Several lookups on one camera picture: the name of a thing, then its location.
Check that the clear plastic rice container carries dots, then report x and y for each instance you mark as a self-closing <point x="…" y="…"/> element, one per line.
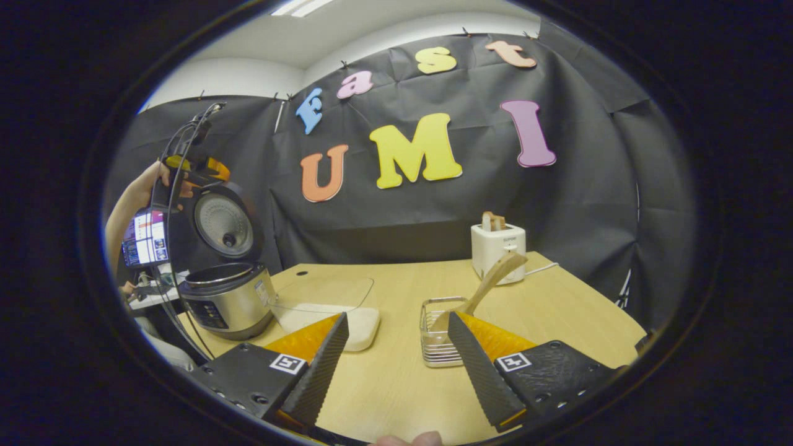
<point x="334" y="316"/>

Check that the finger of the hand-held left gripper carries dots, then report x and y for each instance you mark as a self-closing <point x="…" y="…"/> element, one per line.
<point x="218" y="168"/>
<point x="176" y="162"/>

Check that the ceiling light panel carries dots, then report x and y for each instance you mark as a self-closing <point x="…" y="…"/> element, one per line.
<point x="300" y="6"/>

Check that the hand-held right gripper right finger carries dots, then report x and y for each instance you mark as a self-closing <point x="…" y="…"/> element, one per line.
<point x="480" y="378"/>

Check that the white side table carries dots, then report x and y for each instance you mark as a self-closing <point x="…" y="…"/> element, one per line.
<point x="155" y="298"/>

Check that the toasted bread slice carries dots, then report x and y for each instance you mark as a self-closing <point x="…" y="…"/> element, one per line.
<point x="493" y="222"/>

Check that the wooden spoon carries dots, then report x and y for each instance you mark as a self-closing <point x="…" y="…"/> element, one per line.
<point x="489" y="282"/>

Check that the computer monitor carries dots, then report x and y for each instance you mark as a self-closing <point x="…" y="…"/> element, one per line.
<point x="145" y="238"/>

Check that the white toaster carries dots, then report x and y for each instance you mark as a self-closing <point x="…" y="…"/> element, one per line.
<point x="495" y="251"/>

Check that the silver black rice cooker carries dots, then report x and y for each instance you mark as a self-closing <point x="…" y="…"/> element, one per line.
<point x="229" y="303"/>

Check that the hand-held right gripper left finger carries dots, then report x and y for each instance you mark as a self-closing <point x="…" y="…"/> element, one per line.
<point x="313" y="381"/>

